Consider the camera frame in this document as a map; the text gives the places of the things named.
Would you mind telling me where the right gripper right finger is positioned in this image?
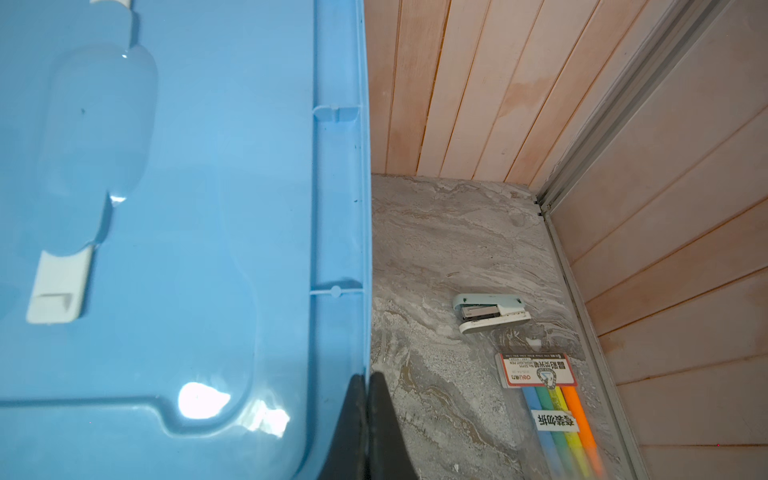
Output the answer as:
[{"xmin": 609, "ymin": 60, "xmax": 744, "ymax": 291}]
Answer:
[{"xmin": 367, "ymin": 372, "xmax": 419, "ymax": 480}]

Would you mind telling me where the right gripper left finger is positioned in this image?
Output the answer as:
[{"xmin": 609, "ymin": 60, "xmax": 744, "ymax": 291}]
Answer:
[{"xmin": 318, "ymin": 375, "xmax": 368, "ymax": 480}]

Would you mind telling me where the blue plastic bin lid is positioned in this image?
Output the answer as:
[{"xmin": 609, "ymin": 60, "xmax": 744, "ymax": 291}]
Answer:
[{"xmin": 1, "ymin": 1, "xmax": 372, "ymax": 479}]

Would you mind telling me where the grey stapler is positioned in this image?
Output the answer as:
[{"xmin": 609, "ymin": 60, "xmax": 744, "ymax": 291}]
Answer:
[{"xmin": 452, "ymin": 293, "xmax": 532, "ymax": 334}]

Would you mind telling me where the pack of coloured markers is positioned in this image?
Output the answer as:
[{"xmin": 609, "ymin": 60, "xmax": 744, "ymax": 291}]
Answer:
[{"xmin": 496, "ymin": 353, "xmax": 607, "ymax": 479}]

